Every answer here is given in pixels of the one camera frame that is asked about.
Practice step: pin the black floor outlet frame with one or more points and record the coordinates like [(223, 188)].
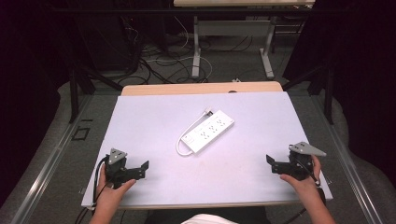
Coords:
[(81, 133)]

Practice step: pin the aluminium floor rail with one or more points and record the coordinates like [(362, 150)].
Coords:
[(348, 155), (46, 168)]

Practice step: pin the white-legged desk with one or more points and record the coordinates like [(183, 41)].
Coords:
[(196, 46)]

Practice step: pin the person's right hand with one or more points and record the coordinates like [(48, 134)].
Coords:
[(303, 186)]

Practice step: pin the person's dark pants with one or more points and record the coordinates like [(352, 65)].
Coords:
[(162, 216)]

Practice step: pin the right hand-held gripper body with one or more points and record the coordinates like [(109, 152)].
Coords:
[(300, 163)]

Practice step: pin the person's white shirt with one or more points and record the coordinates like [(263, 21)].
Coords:
[(208, 219)]

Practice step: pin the white table mat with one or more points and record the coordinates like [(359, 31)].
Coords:
[(249, 174)]

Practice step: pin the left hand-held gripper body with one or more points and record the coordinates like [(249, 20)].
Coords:
[(115, 168)]

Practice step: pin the person's left hand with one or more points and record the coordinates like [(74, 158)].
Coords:
[(109, 193)]

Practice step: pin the black metal stand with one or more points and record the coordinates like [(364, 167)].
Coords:
[(74, 96), (328, 93)]

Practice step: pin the white power strip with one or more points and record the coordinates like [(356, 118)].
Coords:
[(211, 130)]

